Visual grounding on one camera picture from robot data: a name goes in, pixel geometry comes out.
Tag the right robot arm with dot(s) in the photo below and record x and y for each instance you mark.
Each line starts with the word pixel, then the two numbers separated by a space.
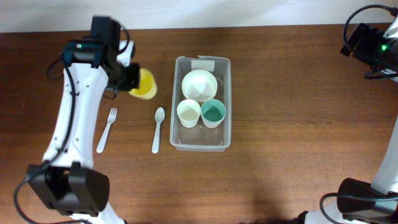
pixel 349 141

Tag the pink plastic cup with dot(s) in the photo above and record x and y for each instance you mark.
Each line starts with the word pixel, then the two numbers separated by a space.
pixel 212 124

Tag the white plastic cup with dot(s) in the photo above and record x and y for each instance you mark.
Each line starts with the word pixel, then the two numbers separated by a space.
pixel 188 112

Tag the teal plastic cup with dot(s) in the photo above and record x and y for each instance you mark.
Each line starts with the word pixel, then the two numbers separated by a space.
pixel 213 111

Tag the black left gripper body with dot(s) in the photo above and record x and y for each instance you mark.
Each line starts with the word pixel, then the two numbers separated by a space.
pixel 127 78

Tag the pale plastic fork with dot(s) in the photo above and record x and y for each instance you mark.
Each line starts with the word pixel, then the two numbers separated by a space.
pixel 110 120

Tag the yellow plastic cup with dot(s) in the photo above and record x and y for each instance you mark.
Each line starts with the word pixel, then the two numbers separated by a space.
pixel 147 87

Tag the pale plastic spoon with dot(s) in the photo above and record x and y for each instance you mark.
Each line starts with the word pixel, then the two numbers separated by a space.
pixel 159 117

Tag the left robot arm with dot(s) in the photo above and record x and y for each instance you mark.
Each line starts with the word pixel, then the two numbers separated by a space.
pixel 66 180

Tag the clear plastic container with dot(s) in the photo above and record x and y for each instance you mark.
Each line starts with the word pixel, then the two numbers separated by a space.
pixel 200 138

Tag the white plastic bowl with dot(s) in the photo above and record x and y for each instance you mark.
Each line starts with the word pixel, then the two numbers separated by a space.
pixel 199 85

